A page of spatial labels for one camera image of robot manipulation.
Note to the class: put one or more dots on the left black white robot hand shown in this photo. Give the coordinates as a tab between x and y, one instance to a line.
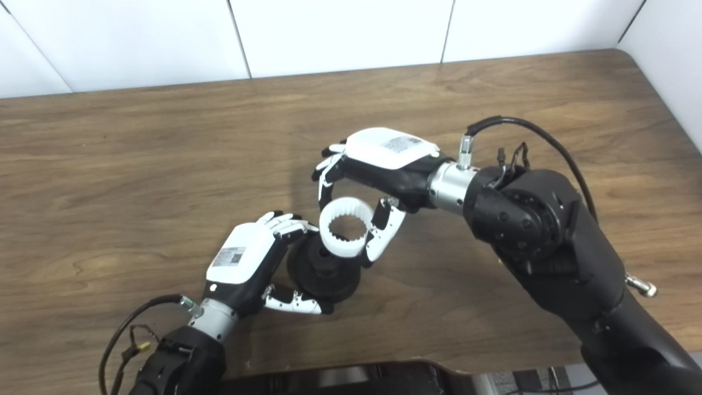
247	258

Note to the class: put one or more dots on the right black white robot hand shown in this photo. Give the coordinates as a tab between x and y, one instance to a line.
384	153

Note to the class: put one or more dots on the round black plastic part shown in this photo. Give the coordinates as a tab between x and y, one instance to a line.
329	280

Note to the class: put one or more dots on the black robot torso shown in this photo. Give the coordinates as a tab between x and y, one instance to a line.
384	381

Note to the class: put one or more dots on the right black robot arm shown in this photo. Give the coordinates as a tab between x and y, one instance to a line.
548	247

